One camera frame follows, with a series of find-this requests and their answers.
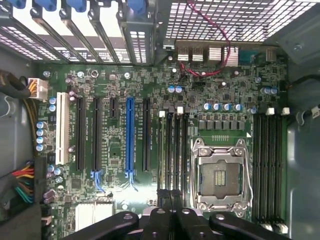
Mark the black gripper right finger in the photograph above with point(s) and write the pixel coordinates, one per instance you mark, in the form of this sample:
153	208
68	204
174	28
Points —
186	225

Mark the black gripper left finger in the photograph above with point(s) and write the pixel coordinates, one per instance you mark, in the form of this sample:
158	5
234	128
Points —
160	225

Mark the black RAM slot white latch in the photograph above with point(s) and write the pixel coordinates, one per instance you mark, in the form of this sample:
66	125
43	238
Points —
271	162
280	162
162	150
177	150

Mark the silver CPU socket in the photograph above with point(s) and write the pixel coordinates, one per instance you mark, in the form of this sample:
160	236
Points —
221	177

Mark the silver chipset heat sink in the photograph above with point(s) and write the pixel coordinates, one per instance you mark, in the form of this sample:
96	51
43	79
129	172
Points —
93	215

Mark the long black expansion slot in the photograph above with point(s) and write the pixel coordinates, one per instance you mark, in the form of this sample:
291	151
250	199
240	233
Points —
146	135
97	133
80	133

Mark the blue expansion slot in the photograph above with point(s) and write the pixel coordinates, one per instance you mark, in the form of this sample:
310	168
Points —
130	135

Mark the short black expansion slot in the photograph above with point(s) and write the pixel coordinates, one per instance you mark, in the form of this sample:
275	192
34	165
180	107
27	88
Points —
113	108

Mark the grey metal PC case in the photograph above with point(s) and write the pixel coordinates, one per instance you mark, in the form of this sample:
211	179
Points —
303	160

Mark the white PCI expansion slot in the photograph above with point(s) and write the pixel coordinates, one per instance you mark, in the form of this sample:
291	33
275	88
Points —
62	128

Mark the green motherboard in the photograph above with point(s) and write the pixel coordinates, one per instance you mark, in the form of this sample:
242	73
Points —
140	82

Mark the silver rear port block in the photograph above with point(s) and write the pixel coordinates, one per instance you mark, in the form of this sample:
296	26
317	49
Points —
215	53

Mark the blue plastic slot clip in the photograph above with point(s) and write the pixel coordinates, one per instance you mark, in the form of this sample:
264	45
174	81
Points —
47	4
137	6
76	4
17	3

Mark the perforated metal slot bracket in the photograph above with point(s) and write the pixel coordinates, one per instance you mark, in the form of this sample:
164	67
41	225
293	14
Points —
137	42

